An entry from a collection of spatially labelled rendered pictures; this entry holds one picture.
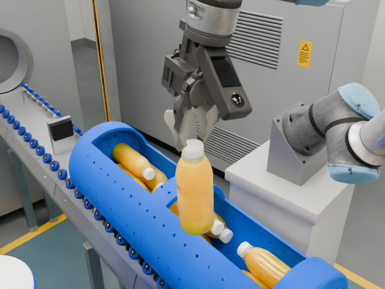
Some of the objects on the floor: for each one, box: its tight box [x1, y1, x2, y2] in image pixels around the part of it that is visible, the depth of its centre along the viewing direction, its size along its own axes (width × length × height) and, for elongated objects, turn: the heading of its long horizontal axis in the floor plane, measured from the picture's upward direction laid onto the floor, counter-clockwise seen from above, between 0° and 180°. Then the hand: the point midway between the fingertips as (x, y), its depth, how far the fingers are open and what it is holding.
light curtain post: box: [91, 0, 121, 122], centre depth 210 cm, size 6×6×170 cm
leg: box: [7, 149, 38, 232], centre depth 251 cm, size 6×6×63 cm
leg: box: [41, 186, 58, 223], centre depth 259 cm, size 6×6×63 cm
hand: (192, 144), depth 70 cm, fingers closed on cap, 3 cm apart
